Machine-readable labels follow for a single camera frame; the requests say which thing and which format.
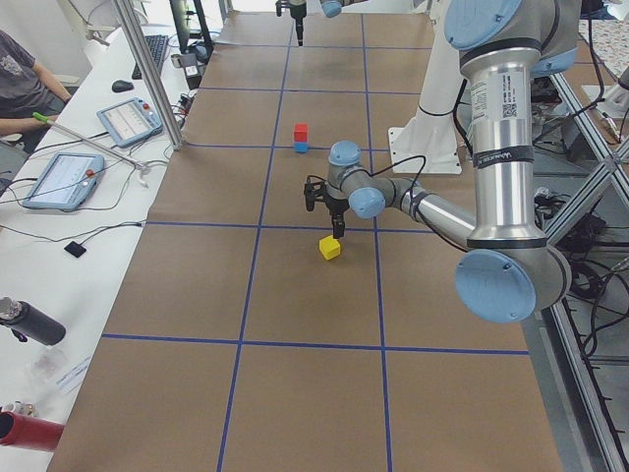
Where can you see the yellow cube block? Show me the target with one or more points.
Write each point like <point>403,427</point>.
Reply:
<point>329,247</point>

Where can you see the seated person grey shirt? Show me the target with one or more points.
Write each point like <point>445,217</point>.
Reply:
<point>27,87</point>

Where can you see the near teach pendant tablet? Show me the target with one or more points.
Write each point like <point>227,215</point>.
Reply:
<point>66,182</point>

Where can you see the thin metal rod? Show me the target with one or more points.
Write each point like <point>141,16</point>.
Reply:
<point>140,165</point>

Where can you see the black computer mouse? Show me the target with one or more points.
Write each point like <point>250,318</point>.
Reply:
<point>121,86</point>

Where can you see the aluminium frame post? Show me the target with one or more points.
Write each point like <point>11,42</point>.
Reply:
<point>135,37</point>

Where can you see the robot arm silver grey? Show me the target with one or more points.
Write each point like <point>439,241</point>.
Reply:
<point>330,8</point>
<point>508,270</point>

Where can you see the teach pendant tablet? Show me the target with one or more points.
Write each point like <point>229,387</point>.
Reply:
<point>130,121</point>
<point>66,182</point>

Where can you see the far teach pendant tablet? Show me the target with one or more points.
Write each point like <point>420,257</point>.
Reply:
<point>130,121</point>

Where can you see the black keyboard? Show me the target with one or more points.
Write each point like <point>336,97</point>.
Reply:
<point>157,45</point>

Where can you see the blue cube block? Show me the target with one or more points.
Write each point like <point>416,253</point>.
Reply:
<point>300,147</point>

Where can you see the white pedestal column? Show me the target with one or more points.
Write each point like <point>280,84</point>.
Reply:
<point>428,142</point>

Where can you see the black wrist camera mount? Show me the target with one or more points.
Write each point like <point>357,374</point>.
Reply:
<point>315,191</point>

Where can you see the red cylinder bottle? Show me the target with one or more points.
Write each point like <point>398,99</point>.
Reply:
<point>29,433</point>

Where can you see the small black square pad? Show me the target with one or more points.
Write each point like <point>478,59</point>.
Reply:
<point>75,249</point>

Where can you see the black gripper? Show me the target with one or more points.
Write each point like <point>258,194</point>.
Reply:
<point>298,11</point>
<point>337,206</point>

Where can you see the red cube block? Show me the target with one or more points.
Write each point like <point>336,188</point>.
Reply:
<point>301,133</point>

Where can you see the black water bottle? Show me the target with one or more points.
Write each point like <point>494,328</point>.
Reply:
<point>27,322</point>

